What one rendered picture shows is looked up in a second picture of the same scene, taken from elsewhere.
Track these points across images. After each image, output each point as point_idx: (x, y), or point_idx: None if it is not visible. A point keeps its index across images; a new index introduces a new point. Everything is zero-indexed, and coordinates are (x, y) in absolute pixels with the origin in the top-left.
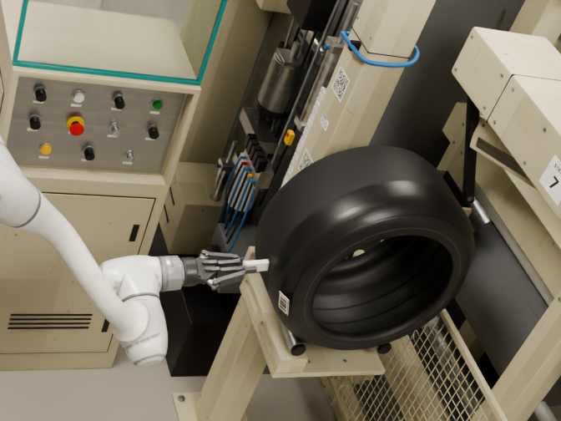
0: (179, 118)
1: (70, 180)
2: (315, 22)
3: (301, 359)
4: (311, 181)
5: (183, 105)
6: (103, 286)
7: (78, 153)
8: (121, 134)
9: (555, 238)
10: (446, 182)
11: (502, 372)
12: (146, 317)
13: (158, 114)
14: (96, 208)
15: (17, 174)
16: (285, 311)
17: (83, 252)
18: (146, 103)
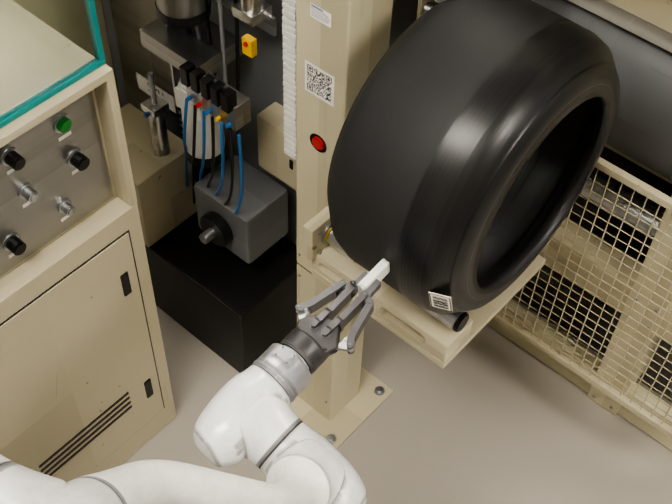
0: (98, 118)
1: (15, 293)
2: None
3: (467, 327)
4: (388, 126)
5: (95, 100)
6: (255, 496)
7: (0, 253)
8: (39, 192)
9: None
10: None
11: (653, 162)
12: (320, 472)
13: (70, 135)
14: (66, 296)
15: (68, 500)
16: (446, 308)
17: (204, 481)
18: (48, 133)
